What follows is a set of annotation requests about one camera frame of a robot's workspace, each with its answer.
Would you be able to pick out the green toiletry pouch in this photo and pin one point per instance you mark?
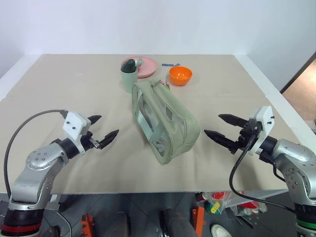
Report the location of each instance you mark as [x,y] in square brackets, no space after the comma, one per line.
[170,118]

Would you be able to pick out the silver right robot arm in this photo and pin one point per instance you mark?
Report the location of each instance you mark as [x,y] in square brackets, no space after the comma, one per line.
[296,163]

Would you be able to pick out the small blue strip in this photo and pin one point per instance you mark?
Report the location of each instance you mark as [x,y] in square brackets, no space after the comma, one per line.
[168,64]

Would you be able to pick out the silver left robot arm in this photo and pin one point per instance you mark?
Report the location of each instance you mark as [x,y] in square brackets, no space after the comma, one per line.
[37,170]

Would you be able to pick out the orange plastic bracket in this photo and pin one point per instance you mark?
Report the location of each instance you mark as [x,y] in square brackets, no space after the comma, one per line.
[86,225]
[199,217]

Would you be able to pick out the pale green cup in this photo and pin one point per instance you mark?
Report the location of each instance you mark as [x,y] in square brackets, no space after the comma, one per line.
[129,80]

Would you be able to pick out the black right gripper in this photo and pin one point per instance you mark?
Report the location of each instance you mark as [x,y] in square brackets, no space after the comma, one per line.
[249,134]

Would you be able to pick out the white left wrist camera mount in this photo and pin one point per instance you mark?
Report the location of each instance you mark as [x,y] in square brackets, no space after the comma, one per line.
[74,123]

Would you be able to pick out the white shoe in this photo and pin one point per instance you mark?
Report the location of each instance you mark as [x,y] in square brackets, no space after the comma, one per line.
[222,230]

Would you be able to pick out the pink round plate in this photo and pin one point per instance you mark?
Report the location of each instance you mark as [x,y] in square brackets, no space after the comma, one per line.
[149,66]

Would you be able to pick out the orange bowl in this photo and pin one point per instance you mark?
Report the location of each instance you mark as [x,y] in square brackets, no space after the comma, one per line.
[180,75]

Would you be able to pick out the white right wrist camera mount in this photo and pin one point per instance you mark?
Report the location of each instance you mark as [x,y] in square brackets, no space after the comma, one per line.
[265,121]

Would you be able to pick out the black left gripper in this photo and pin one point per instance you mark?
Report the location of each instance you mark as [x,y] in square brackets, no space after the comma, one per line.
[87,142]

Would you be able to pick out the clear bag of colourful toys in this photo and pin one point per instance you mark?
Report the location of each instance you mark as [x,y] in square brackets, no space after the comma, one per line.
[244,205]

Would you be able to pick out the dark rounded shape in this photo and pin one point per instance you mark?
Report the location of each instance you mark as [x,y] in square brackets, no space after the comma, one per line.
[177,223]

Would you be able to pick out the grey metal table clamp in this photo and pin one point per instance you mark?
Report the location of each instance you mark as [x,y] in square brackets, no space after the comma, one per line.
[53,202]

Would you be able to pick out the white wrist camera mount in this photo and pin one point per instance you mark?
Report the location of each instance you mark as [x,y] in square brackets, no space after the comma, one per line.
[74,123]
[265,121]

